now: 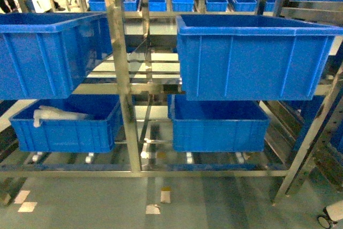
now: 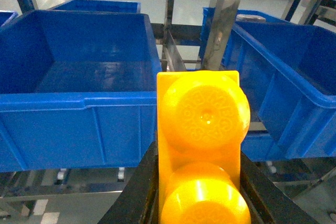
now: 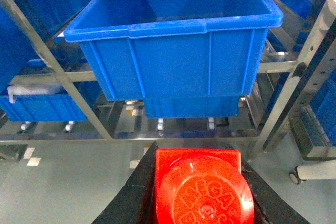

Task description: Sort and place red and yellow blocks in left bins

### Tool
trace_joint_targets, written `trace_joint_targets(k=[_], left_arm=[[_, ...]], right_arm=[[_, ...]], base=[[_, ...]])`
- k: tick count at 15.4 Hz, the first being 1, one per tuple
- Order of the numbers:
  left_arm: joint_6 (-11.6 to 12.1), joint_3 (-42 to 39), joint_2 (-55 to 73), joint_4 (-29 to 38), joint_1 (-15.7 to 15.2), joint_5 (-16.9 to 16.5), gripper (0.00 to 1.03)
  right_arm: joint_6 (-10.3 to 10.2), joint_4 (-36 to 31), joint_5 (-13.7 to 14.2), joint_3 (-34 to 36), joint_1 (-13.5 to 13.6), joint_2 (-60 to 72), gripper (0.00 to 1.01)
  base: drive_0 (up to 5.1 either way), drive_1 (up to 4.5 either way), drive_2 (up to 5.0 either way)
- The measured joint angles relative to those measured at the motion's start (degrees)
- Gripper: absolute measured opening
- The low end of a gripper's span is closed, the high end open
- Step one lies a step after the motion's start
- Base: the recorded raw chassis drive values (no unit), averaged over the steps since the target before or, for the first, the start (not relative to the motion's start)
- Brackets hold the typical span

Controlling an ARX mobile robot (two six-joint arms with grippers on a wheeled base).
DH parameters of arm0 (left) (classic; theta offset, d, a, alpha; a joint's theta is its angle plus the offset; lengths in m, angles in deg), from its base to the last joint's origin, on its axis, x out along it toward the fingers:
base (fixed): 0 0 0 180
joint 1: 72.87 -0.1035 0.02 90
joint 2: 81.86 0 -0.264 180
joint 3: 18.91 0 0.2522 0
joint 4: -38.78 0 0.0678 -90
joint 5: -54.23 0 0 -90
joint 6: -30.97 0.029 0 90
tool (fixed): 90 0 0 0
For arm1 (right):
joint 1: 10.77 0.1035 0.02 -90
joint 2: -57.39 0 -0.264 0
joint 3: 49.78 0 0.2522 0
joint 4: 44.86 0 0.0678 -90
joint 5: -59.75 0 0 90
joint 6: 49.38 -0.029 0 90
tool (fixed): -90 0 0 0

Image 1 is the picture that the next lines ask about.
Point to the upper right blue bin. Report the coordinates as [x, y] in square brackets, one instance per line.
[251, 57]

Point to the lower left blue bin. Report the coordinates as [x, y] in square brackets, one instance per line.
[96, 133]

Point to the lower right blue bin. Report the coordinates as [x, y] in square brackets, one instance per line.
[217, 126]

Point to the white plastic bag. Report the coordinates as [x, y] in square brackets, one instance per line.
[52, 113]

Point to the upper left blue bin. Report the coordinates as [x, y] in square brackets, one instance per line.
[48, 55]

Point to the blue bin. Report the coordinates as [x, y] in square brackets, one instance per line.
[217, 126]
[251, 57]
[96, 133]
[48, 55]

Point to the stainless steel rack frame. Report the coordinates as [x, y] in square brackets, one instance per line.
[144, 69]

